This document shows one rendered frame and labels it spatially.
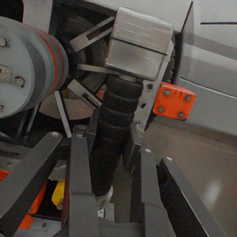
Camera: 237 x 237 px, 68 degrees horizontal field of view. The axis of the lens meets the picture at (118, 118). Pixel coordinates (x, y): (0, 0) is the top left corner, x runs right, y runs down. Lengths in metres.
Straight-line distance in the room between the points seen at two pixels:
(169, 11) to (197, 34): 0.50
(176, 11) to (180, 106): 0.26
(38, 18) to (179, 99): 0.33
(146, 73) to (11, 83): 0.17
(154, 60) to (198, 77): 0.56
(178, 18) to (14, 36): 0.18
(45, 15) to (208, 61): 0.54
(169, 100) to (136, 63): 0.26
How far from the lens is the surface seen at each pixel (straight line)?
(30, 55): 0.26
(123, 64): 0.16
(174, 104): 0.42
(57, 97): 0.51
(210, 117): 0.78
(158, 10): 0.20
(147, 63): 0.16
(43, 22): 0.40
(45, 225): 0.84
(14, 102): 0.27
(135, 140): 0.16
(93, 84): 0.75
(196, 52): 0.70
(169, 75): 0.49
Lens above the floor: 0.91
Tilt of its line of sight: 19 degrees down
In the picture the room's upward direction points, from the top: 17 degrees clockwise
